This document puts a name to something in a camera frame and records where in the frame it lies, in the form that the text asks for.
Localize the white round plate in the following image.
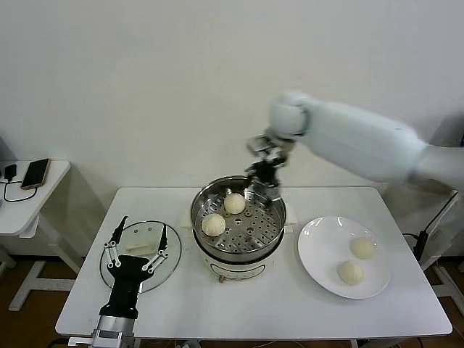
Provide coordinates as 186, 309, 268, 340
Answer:
297, 216, 392, 300

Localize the round glass pot lid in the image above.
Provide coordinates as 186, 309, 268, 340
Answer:
99, 220, 182, 294

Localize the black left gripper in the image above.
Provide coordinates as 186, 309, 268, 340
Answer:
99, 215, 170, 319

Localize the white side table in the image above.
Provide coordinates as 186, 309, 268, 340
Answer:
418, 183, 464, 309
0, 159, 83, 312

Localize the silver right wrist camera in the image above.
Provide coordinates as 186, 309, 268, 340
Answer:
246, 134, 277, 156

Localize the white steamed baozi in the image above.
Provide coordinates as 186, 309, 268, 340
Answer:
223, 193, 247, 215
201, 212, 227, 236
349, 237, 376, 260
336, 260, 365, 286

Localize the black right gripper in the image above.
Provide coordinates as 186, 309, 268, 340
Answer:
243, 160, 284, 206

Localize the white electric cooker pot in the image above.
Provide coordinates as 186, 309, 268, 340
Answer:
180, 202, 298, 284

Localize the black power cable with adapter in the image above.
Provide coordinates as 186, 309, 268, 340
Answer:
402, 190, 460, 262

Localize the stainless steel steamer basket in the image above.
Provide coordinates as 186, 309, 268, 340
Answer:
190, 175, 287, 254

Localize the gold smartphone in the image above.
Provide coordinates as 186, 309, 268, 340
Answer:
20, 158, 51, 191

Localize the black charging cable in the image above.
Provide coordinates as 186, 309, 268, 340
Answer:
2, 179, 37, 204

